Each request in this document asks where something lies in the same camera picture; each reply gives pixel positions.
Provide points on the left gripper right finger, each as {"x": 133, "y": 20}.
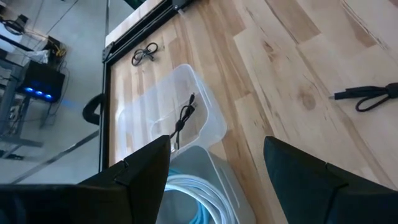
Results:
{"x": 326, "y": 199}

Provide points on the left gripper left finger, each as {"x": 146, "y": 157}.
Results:
{"x": 109, "y": 199}

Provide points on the black computer case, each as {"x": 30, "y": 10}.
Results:
{"x": 42, "y": 81}

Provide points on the white plastic bag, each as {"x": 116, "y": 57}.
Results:
{"x": 38, "y": 56}

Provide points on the grey metal workstation frame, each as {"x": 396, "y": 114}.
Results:
{"x": 12, "y": 93}

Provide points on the black aluminium table frame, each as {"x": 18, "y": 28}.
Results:
{"x": 140, "y": 31}

